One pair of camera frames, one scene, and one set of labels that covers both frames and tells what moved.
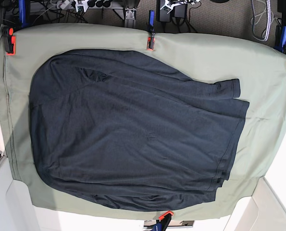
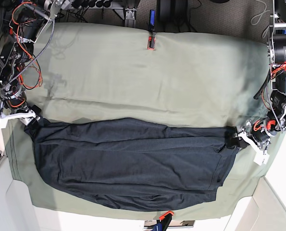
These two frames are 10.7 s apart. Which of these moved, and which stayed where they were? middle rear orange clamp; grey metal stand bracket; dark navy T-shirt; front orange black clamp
Moved: dark navy T-shirt
Stayed: front orange black clamp; grey metal stand bracket; middle rear orange clamp
